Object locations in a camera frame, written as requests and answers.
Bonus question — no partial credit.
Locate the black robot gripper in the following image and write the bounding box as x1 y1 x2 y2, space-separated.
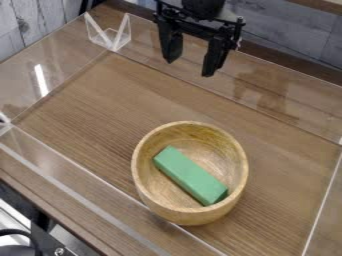
155 0 246 77

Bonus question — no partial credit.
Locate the wooden oval bowl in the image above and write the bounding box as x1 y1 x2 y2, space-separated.
131 121 248 226

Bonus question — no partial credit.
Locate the green rectangular block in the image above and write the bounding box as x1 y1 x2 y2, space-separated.
152 146 228 206

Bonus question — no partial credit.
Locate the clear acrylic corner bracket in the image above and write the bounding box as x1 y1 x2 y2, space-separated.
84 13 131 52

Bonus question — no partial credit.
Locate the clear acrylic enclosure wall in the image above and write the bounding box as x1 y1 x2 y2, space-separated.
0 12 342 256

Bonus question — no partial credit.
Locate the black metal bracket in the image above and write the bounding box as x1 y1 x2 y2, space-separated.
29 223 88 256

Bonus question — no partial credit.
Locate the black cable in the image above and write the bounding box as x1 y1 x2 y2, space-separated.
0 228 39 249

